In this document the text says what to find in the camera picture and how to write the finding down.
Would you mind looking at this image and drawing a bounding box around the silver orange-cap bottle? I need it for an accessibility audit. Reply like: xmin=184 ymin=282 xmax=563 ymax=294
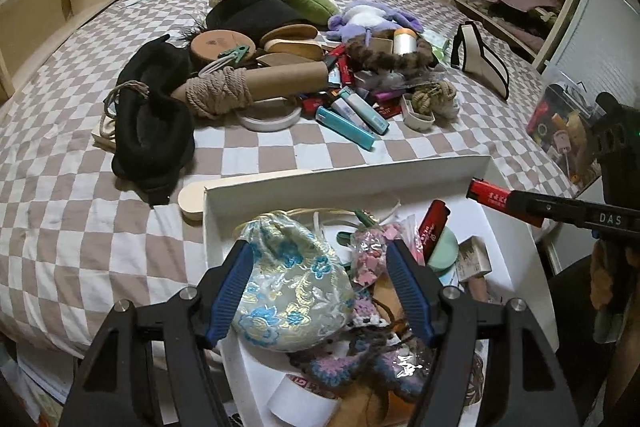
xmin=392 ymin=28 xmax=418 ymax=56

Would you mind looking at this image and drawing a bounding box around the knotted rope bundle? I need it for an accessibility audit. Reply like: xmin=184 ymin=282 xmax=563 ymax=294
xmin=410 ymin=82 xmax=458 ymax=118

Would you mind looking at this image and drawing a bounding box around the black visor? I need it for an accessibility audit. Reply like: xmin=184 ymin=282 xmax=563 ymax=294
xmin=206 ymin=0 xmax=298 ymax=45

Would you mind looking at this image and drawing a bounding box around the green clothespin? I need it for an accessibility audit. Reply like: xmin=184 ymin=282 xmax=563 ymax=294
xmin=215 ymin=45 xmax=251 ymax=62
xmin=337 ymin=208 xmax=381 ymax=243

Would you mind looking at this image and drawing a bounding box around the small white box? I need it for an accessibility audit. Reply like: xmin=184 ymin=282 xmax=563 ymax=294
xmin=452 ymin=236 xmax=493 ymax=283

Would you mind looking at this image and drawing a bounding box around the cream black-trim visor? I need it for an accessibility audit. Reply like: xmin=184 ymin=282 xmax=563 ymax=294
xmin=450 ymin=21 xmax=511 ymax=102

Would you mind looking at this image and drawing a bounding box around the cardboard tube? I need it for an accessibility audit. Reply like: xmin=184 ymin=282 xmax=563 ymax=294
xmin=170 ymin=61 xmax=328 ymax=105

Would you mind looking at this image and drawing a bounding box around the blue pink crochet piece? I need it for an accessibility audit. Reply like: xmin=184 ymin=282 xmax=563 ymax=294
xmin=290 ymin=337 xmax=436 ymax=403

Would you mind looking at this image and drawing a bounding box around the light wooden brush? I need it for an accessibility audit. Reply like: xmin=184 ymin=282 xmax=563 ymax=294
xmin=262 ymin=38 xmax=323 ymax=60

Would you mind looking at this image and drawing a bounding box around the red-print white tape roll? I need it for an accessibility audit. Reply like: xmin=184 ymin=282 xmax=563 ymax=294
xmin=267 ymin=374 xmax=343 ymax=418

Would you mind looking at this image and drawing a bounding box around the round green compact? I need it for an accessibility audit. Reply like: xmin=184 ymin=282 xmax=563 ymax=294
xmin=425 ymin=227 xmax=458 ymax=278

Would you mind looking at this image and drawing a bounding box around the floral drawstring pouch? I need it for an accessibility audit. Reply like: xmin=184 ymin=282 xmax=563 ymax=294
xmin=235 ymin=213 xmax=357 ymax=353

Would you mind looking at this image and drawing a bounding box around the white light-blue lighter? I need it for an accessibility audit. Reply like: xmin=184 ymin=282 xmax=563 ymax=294
xmin=332 ymin=98 xmax=373 ymax=132

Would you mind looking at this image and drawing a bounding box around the wooden bedside shelf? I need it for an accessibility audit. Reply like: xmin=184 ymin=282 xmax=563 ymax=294
xmin=0 ymin=0 xmax=123 ymax=105

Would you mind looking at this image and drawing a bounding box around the white cardboard box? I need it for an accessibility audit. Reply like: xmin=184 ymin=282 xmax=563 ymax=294
xmin=202 ymin=155 xmax=560 ymax=427

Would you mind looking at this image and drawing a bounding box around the grey printed lighter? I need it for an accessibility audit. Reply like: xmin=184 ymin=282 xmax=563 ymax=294
xmin=340 ymin=87 xmax=390 ymax=135

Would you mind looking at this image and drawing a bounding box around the beige rope coil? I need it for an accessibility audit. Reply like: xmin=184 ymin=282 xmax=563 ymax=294
xmin=185 ymin=66 xmax=256 ymax=120

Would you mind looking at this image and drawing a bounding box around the black fuzzy hat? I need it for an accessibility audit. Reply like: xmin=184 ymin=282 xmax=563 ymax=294
xmin=111 ymin=36 xmax=197 ymax=208

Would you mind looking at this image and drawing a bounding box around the round wooden disc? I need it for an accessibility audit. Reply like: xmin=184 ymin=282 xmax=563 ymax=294
xmin=189 ymin=29 xmax=251 ymax=68

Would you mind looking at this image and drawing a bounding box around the leopard fur scrunchie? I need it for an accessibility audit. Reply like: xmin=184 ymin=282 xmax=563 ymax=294
xmin=346 ymin=38 xmax=435 ymax=75

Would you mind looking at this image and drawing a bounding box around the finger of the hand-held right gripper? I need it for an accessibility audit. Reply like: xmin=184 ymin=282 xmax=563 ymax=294
xmin=509 ymin=189 xmax=595 ymax=233

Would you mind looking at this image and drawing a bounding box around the green tissue packet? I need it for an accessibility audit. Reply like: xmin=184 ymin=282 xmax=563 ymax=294
xmin=425 ymin=32 xmax=451 ymax=62

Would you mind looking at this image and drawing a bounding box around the purple plush toy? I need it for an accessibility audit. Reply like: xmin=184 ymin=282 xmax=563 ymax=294
xmin=327 ymin=1 xmax=426 ymax=42

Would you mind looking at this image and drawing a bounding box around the small white tray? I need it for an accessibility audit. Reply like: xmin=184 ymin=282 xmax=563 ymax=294
xmin=401 ymin=93 xmax=435 ymax=130

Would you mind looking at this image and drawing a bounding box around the black feathery tuft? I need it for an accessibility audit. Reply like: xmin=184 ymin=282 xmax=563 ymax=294
xmin=172 ymin=19 xmax=211 ymax=52

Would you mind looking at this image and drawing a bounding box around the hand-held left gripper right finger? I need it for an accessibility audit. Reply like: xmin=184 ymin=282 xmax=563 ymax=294
xmin=385 ymin=238 xmax=581 ymax=427

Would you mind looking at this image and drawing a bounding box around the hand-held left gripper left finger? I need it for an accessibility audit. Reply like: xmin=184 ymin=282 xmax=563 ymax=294
xmin=60 ymin=239 xmax=256 ymax=427

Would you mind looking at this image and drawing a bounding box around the red gold-print lighter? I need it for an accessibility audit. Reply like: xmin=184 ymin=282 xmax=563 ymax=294
xmin=416 ymin=199 xmax=449 ymax=265
xmin=466 ymin=178 xmax=545 ymax=229

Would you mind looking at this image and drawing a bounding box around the white louvered door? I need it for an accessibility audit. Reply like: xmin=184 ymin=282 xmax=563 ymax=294
xmin=547 ymin=0 xmax=640 ymax=88

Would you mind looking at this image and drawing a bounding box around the dark wooden brush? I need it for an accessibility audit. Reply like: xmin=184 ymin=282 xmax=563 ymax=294
xmin=259 ymin=23 xmax=318 ymax=48

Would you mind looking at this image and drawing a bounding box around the beige wooden paddle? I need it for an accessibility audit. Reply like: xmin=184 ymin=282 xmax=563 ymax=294
xmin=177 ymin=169 xmax=313 ymax=223

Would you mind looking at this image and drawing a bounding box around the cyan lighter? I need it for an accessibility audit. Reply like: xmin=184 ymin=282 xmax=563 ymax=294
xmin=315 ymin=106 xmax=376 ymax=151

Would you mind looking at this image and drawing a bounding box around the pile of red lighters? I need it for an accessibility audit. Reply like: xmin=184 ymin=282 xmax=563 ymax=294
xmin=300 ymin=44 xmax=405 ymax=120

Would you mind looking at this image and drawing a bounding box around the clear plastic storage bin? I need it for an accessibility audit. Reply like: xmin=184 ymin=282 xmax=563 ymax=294
xmin=525 ymin=59 xmax=608 ymax=198

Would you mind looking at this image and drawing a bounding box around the bag of pink beads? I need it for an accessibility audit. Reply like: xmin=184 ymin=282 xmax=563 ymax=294
xmin=348 ymin=214 xmax=418 ymax=288

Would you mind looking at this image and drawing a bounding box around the beige cord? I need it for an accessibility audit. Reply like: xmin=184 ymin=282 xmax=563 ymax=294
xmin=102 ymin=79 xmax=151 ymax=142

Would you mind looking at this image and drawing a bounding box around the pink tube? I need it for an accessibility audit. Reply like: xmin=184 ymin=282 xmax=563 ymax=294
xmin=462 ymin=279 xmax=493 ymax=303

